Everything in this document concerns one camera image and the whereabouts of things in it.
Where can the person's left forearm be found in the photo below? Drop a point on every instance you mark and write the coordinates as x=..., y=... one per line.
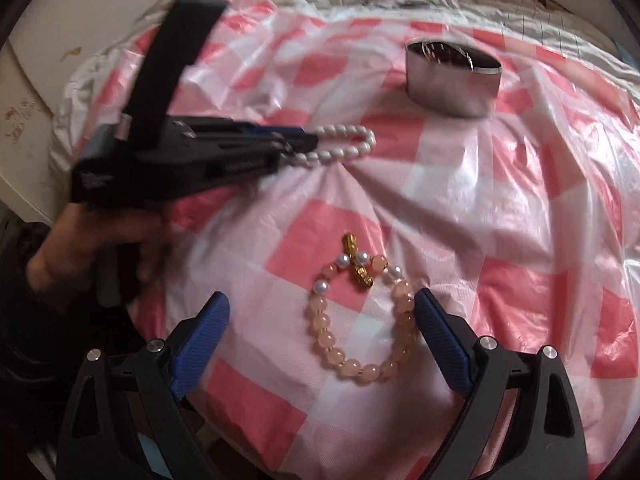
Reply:
x=30, y=350

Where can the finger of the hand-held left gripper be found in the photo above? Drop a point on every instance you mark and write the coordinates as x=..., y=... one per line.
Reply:
x=265, y=162
x=285, y=135

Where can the round metal tin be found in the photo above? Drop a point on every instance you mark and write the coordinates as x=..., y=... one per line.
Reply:
x=445, y=90

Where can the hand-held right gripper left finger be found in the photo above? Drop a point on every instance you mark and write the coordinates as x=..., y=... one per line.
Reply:
x=200, y=345

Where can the person's left hand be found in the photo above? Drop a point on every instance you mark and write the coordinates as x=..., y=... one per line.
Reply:
x=75, y=245

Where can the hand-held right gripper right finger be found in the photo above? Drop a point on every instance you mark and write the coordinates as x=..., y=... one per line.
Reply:
x=445, y=340

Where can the red white checked plastic sheet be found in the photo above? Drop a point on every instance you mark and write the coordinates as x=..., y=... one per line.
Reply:
x=525, y=210

